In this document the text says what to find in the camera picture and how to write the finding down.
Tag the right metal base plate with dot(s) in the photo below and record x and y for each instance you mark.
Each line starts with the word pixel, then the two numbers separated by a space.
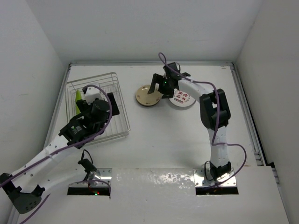
pixel 202 178

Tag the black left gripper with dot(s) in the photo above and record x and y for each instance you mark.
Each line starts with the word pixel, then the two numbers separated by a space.
pixel 82 105

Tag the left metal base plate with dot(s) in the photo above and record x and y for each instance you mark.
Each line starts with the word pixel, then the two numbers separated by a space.
pixel 99 178

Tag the lime green plate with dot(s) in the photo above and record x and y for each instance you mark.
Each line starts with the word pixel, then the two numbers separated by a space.
pixel 77 98

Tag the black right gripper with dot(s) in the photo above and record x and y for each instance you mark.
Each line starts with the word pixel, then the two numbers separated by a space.
pixel 158 78

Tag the metal base plate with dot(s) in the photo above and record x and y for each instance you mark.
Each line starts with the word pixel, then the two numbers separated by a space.
pixel 99 178
pixel 202 178

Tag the large white plate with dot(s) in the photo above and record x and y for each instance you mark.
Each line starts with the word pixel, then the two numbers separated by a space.
pixel 181 100

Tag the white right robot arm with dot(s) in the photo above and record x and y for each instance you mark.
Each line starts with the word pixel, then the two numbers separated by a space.
pixel 214 111

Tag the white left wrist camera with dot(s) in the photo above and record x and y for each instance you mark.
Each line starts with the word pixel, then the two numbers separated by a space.
pixel 91 94

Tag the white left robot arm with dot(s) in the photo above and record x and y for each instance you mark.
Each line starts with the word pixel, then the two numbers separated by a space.
pixel 26 186

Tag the beige plate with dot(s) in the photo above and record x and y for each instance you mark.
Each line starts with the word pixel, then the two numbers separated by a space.
pixel 145 99

